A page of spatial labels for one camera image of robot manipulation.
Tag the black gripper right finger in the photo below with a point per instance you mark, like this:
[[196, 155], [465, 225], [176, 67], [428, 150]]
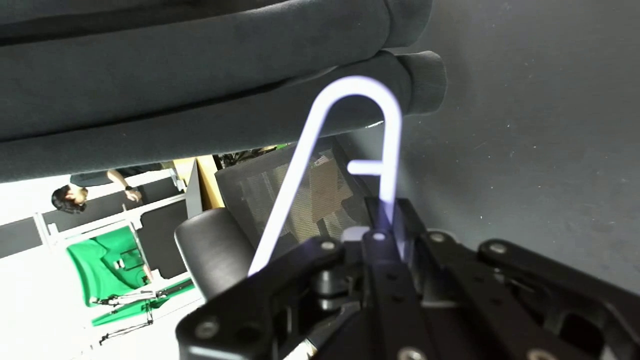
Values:
[[520, 301]]

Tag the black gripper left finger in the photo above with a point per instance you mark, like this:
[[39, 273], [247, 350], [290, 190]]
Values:
[[281, 306]]

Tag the black mesh office chair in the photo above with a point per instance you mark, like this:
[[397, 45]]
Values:
[[213, 252]]

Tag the person in black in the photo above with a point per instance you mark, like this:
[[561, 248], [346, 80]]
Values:
[[71, 199]]

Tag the dark grey cloth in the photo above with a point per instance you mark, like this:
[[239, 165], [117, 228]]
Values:
[[166, 67]]

